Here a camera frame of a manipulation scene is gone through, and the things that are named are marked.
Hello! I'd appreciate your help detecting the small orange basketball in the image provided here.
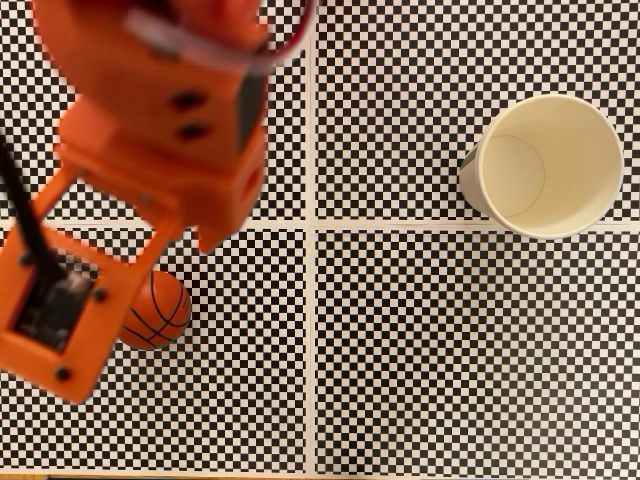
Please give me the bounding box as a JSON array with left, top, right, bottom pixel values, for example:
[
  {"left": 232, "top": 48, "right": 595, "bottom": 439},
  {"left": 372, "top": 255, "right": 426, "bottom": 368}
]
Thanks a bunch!
[{"left": 117, "top": 269, "right": 193, "bottom": 351}]

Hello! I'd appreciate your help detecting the white paper cup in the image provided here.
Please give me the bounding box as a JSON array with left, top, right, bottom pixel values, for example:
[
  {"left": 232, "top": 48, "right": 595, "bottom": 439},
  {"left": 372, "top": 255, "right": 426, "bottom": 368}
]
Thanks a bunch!
[{"left": 458, "top": 93, "right": 625, "bottom": 240}]

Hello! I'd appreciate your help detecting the black white checkerboard paper sheet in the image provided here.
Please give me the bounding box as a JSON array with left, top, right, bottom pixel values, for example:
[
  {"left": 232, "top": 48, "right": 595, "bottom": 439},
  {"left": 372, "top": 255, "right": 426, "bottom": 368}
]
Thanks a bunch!
[
  {"left": 0, "top": 0, "right": 307, "bottom": 221},
  {"left": 313, "top": 228, "right": 640, "bottom": 476},
  {"left": 314, "top": 0, "right": 640, "bottom": 222},
  {"left": 0, "top": 227, "right": 307, "bottom": 474}
]

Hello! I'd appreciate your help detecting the red white black servo cable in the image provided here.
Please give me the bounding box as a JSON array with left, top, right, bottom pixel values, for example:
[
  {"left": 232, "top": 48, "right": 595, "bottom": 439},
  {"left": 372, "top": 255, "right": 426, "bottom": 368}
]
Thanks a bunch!
[{"left": 239, "top": 0, "right": 318, "bottom": 69}]

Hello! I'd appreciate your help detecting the black camera cable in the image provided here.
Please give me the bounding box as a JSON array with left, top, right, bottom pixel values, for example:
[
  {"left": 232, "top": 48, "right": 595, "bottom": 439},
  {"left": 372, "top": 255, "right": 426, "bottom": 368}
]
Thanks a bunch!
[{"left": 0, "top": 128, "right": 67, "bottom": 289}]

